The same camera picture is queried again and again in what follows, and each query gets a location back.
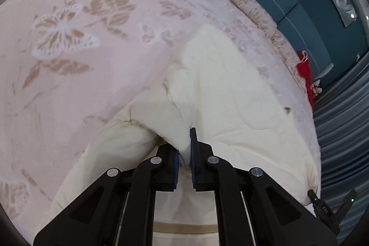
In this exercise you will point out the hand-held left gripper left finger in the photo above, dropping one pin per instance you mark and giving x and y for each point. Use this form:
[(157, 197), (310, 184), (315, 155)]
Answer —
[(175, 174)]

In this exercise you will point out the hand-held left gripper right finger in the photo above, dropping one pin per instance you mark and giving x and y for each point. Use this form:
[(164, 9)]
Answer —
[(192, 165)]

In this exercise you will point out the cream white quilt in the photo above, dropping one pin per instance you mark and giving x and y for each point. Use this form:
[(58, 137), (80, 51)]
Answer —
[(224, 90)]

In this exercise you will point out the grey curtain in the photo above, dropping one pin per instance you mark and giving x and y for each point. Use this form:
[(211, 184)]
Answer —
[(340, 133)]

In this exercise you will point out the pink butterfly print blanket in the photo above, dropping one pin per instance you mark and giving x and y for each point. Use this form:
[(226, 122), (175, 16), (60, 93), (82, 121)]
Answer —
[(86, 90)]

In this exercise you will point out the small stuffed toy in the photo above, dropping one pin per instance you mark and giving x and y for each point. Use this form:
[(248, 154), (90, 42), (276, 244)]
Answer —
[(316, 87)]

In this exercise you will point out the butterfly print pillow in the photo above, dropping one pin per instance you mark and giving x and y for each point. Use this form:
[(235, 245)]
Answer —
[(288, 58), (250, 8)]

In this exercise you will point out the red garment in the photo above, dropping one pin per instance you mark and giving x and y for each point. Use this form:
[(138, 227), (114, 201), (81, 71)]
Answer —
[(305, 67)]

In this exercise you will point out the small silver wall art panel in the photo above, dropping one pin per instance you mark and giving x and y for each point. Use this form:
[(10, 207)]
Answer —
[(360, 6)]

